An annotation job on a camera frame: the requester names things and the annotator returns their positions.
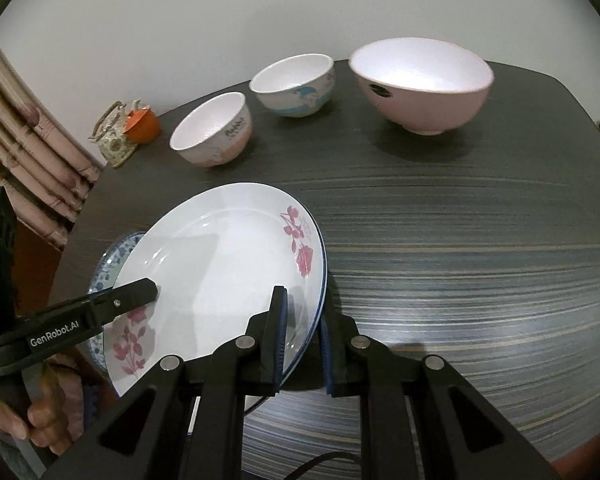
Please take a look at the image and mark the beige patterned curtain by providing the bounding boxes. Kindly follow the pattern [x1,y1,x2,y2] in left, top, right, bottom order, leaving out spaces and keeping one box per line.
[0,35,103,251]

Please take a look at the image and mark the large blue floral plate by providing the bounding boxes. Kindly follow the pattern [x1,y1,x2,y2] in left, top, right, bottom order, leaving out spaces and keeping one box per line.
[86,230,148,368]

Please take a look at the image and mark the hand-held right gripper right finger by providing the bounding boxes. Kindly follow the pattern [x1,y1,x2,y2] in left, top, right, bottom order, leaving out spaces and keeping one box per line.
[320,317,561,480]

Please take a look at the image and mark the black cable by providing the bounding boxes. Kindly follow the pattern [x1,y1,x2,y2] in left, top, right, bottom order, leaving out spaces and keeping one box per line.
[280,452,362,480]

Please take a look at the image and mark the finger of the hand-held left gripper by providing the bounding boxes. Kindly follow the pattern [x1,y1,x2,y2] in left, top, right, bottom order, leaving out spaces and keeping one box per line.
[82,278,159,327]

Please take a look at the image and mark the white bowl with blue print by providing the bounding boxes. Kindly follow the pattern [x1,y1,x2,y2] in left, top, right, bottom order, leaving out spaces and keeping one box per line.
[249,53,337,118]

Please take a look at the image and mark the large pink bowl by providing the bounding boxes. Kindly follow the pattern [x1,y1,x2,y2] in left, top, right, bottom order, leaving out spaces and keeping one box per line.
[348,37,495,137]

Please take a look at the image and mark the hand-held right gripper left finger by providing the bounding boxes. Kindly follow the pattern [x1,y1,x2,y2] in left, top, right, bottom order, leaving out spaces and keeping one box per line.
[40,286,287,480]

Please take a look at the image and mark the floral ceramic teapot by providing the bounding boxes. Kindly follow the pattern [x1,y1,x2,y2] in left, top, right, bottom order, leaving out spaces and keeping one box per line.
[90,99,153,168]

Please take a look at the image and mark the white plate with pink flowers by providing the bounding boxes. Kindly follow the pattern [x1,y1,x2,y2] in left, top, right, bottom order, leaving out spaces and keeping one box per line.
[101,182,327,398]

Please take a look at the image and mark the person's left hand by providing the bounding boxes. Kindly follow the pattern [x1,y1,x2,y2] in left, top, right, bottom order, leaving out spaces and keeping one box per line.
[0,385,81,456]

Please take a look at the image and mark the white bowl with pink base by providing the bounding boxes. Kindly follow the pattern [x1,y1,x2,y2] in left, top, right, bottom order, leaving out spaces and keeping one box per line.
[169,91,253,168]

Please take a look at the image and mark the orange cup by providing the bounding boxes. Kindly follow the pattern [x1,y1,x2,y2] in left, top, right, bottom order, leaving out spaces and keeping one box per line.
[122,107,161,144]

